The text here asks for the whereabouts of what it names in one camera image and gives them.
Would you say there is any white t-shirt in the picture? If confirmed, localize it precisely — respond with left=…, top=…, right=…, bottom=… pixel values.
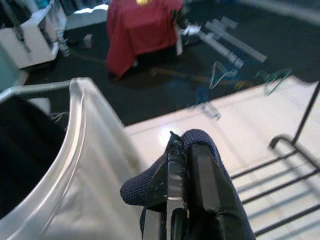
left=0, top=76, right=153, bottom=240

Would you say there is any white floor strip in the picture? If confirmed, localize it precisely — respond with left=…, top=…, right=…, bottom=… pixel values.
left=199, top=31, right=245, bottom=69
left=207, top=17, right=268, bottom=63

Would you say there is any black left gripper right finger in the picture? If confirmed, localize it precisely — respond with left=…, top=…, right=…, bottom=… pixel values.
left=187, top=143, right=255, bottom=240

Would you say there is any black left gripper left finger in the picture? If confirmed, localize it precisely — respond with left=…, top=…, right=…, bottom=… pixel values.
left=143, top=131, right=192, bottom=240

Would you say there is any red cloth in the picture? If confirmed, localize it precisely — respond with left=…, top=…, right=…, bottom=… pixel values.
left=106, top=0, right=187, bottom=81

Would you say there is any clear plastic hanger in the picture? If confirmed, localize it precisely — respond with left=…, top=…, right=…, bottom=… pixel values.
left=209, top=61, right=239, bottom=90

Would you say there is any yellow floor cable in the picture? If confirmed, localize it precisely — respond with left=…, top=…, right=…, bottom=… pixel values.
left=64, top=47, right=210, bottom=82

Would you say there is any navy blue garment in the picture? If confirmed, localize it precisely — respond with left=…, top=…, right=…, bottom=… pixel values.
left=119, top=128, right=256, bottom=240

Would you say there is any black metal clothes rack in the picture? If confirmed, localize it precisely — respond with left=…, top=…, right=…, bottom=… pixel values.
left=229, top=80, right=320, bottom=237

